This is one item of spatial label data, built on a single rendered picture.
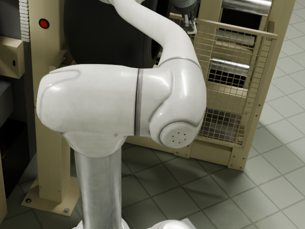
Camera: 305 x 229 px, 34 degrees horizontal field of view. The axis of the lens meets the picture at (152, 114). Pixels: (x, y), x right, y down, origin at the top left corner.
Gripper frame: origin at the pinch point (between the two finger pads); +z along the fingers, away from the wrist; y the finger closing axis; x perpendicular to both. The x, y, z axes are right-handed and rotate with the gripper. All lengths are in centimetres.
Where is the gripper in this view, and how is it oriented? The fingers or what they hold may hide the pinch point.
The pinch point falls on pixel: (191, 27)
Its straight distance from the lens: 172.7
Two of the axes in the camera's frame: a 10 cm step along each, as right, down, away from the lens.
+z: 1.8, 3.0, 9.4
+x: -9.8, 0.6, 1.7
